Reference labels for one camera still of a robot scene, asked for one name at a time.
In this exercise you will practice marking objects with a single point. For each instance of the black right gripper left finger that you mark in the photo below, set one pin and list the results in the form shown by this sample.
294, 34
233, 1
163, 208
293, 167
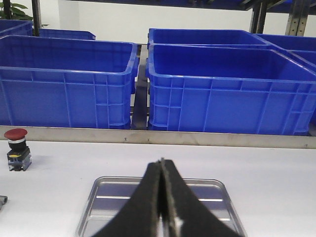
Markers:
140, 215

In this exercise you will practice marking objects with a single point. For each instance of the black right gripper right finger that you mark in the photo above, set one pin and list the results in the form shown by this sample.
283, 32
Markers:
184, 215

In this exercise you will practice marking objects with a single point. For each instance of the silver metal tray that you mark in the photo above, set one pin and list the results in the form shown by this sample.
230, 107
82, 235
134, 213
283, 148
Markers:
109, 194

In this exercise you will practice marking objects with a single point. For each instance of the blue plastic crate right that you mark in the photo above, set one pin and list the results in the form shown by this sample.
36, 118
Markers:
228, 90

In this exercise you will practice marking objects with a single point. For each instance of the blue plastic crate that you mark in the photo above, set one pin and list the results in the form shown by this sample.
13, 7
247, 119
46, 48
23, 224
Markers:
228, 90
72, 83

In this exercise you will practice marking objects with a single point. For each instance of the red emergency stop button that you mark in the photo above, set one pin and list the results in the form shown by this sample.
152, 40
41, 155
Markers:
19, 156

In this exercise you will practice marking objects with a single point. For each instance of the grey metal clamp block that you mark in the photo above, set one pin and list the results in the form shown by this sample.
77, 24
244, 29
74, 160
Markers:
3, 201

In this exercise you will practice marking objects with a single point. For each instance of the blue plastic crate centre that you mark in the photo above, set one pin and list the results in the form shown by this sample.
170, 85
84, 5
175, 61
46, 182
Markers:
72, 83

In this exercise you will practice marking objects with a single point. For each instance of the blue crate behind right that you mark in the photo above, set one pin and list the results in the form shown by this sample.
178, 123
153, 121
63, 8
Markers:
212, 38

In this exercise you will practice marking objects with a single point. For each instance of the blue crate rear centre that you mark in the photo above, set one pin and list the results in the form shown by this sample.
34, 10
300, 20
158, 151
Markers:
66, 34

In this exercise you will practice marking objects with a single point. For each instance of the blue crate rear right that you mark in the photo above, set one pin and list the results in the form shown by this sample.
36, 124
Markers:
305, 58

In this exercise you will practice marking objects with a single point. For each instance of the blue crate far right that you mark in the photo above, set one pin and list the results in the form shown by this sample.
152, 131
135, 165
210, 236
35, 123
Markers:
290, 42

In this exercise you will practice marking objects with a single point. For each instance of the blue crate far left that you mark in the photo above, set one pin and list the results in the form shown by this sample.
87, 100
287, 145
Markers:
16, 27

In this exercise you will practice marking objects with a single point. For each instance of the green potted plant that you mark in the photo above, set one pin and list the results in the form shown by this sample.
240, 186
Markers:
15, 12

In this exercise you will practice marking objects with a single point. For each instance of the dark metal shelf frame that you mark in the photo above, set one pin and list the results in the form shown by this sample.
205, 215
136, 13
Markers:
297, 10

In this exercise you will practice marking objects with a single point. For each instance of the black metal post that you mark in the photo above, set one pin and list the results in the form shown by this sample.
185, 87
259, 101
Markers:
36, 17

